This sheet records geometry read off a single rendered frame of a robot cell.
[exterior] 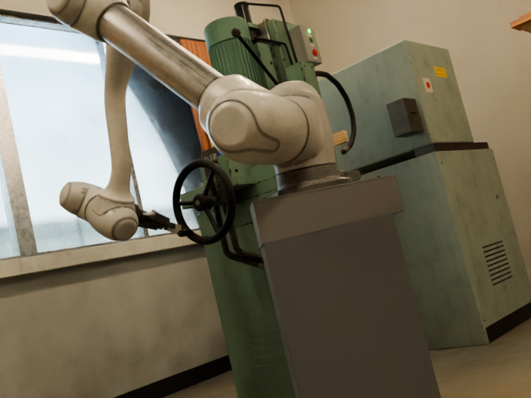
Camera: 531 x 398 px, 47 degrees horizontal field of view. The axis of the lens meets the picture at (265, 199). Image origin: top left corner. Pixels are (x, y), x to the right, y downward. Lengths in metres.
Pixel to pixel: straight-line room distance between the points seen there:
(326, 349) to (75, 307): 2.04
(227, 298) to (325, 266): 0.98
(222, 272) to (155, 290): 1.25
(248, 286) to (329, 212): 0.89
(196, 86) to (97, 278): 2.05
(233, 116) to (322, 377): 0.59
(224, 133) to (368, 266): 0.44
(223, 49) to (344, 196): 1.14
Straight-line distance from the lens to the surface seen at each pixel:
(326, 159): 1.49
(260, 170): 2.15
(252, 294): 2.23
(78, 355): 3.25
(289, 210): 1.40
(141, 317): 3.45
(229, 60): 2.39
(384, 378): 1.42
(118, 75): 1.83
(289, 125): 1.34
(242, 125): 1.26
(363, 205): 1.42
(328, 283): 1.38
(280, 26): 2.62
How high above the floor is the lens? 0.55
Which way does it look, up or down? 6 degrees up
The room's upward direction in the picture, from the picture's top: 13 degrees counter-clockwise
